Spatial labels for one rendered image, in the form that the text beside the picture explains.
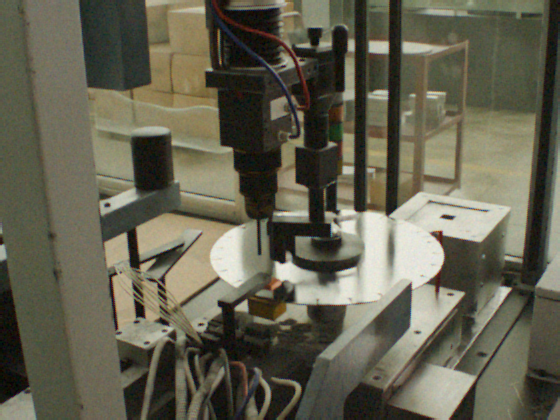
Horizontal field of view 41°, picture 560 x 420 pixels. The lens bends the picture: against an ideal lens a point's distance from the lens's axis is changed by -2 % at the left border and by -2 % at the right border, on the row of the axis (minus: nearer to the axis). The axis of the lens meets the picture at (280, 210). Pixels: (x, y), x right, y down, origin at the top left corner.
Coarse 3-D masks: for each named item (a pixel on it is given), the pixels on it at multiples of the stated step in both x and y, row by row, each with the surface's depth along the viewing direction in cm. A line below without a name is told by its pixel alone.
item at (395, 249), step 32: (256, 224) 118; (352, 224) 117; (384, 224) 117; (224, 256) 107; (256, 256) 107; (384, 256) 106; (416, 256) 105; (288, 288) 97; (320, 288) 97; (352, 288) 97; (384, 288) 97; (416, 288) 97
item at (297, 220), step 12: (312, 192) 96; (324, 192) 97; (312, 204) 97; (324, 204) 97; (276, 216) 100; (288, 216) 100; (300, 216) 100; (312, 216) 97; (324, 216) 98; (276, 228) 98; (288, 228) 98; (300, 228) 98; (312, 228) 98; (324, 228) 98; (276, 240) 99; (288, 240) 101; (276, 252) 100
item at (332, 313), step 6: (306, 306) 111; (312, 306) 109; (318, 306) 108; (324, 306) 108; (330, 306) 108; (336, 306) 108; (342, 306) 109; (306, 312) 112; (312, 312) 110; (318, 312) 109; (324, 312) 109; (330, 312) 108; (336, 312) 109; (342, 312) 110; (312, 318) 110; (318, 318) 109; (324, 318) 109; (330, 318) 109; (336, 318) 109
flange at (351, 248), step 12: (300, 240) 109; (312, 240) 107; (324, 240) 105; (336, 240) 106; (348, 240) 109; (360, 240) 109; (300, 252) 105; (312, 252) 105; (324, 252) 105; (336, 252) 105; (348, 252) 105; (360, 252) 105; (312, 264) 103; (324, 264) 103; (336, 264) 103
